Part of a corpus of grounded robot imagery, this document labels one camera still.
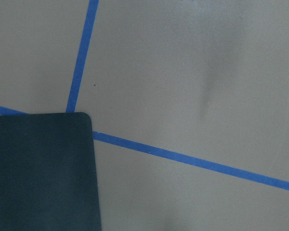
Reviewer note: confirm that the blue tape line crosswise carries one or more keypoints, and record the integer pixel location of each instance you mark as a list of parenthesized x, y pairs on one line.
[(195, 161)]

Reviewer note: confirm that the blue tape line lengthwise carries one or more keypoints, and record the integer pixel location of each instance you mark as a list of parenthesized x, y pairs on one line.
[(82, 55)]

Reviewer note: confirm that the black mouse pad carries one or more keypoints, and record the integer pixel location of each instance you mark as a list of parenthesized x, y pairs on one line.
[(50, 209)]

